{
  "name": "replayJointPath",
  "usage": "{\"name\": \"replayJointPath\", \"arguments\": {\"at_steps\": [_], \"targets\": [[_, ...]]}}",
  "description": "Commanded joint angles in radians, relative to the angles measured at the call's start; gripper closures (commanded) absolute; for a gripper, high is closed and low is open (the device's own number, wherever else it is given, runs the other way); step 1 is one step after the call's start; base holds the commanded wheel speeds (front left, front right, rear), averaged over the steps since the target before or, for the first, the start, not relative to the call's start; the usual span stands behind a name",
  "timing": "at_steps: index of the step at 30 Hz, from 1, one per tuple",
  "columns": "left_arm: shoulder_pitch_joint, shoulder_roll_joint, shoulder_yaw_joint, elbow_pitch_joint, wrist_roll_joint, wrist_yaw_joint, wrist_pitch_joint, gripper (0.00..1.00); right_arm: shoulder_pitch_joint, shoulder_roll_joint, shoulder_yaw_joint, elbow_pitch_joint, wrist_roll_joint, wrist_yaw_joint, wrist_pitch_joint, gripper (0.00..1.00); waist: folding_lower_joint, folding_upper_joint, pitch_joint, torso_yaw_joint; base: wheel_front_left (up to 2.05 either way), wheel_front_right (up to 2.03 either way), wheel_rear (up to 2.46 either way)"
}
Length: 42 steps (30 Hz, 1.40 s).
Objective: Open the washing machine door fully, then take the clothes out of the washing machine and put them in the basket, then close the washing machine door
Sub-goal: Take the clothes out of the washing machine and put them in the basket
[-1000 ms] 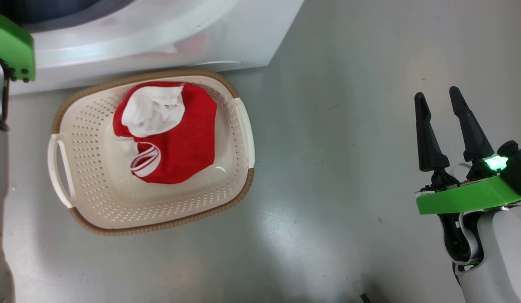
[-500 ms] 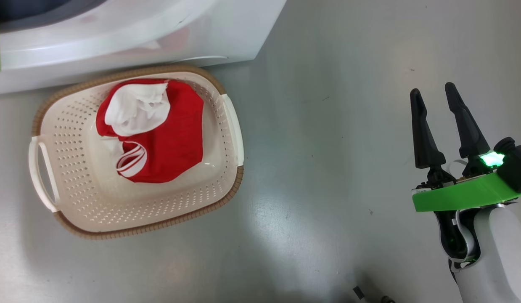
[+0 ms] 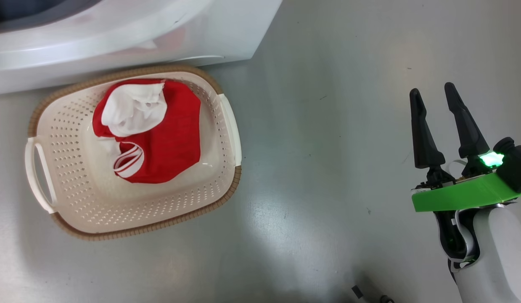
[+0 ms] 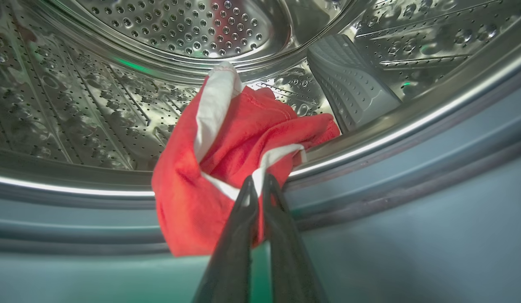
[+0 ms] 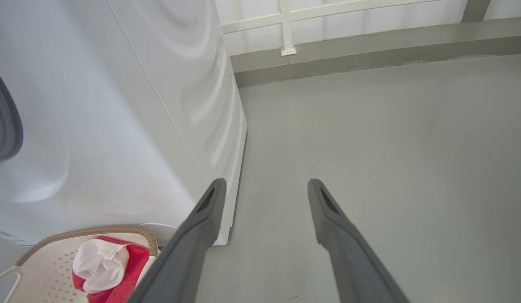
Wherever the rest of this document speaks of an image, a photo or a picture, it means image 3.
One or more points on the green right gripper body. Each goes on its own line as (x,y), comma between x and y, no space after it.
(462,195)

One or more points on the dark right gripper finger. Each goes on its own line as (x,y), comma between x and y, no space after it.
(424,143)
(468,130)

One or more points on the red and white garment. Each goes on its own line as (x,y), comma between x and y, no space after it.
(176,134)

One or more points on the white front-load washing machine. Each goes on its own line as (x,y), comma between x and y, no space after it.
(117,42)

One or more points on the cream laundry basket brown rim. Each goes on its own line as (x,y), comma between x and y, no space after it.
(96,202)

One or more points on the small black base part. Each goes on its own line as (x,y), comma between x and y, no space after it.
(358,292)

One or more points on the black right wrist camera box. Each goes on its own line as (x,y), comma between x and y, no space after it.
(514,164)

